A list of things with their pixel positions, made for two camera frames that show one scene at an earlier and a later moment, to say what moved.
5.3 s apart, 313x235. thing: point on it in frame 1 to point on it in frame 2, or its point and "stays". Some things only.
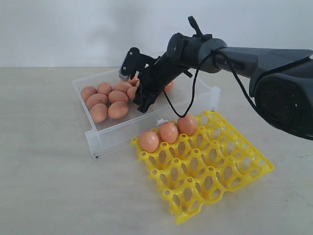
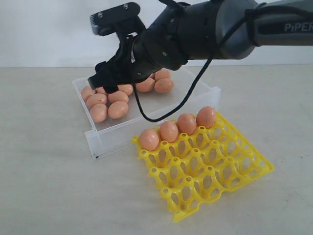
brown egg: [149, 141] stays
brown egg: [131, 92] to [206, 116]
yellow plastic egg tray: [196, 170] stays
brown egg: [168, 132] stays
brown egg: [187, 125] stays
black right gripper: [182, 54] to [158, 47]
